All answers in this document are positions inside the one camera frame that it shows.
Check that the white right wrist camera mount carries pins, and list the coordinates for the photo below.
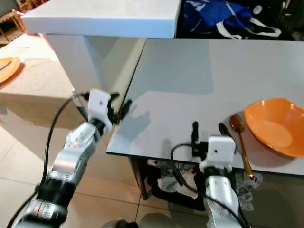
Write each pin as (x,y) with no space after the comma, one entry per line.
(218,152)

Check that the grey robot foot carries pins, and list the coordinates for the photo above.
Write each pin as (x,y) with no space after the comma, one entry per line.
(126,223)

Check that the orange plate with black marks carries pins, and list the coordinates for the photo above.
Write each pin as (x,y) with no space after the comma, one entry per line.
(9,69)

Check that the white raised counter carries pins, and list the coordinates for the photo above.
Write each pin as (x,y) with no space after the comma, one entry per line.
(104,19)

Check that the wooden shelf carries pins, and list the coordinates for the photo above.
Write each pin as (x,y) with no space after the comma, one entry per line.
(9,21)

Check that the white crumpled plastic bag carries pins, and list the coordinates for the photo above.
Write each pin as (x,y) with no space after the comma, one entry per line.
(168,183)

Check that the black bag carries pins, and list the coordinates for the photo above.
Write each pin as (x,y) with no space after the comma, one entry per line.
(154,192)

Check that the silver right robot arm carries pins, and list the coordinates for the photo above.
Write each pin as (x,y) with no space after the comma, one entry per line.
(221,199)

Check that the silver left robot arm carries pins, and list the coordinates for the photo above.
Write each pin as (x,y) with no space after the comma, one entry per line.
(76,152)

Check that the bronze spoon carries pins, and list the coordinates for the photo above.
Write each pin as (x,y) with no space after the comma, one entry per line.
(237,123)

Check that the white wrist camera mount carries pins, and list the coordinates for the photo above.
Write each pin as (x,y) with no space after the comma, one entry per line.
(99,107)
(218,152)

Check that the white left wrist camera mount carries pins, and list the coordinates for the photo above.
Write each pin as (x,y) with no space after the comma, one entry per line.
(99,107)

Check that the black table leg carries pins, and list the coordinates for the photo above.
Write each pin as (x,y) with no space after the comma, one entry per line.
(137,180)

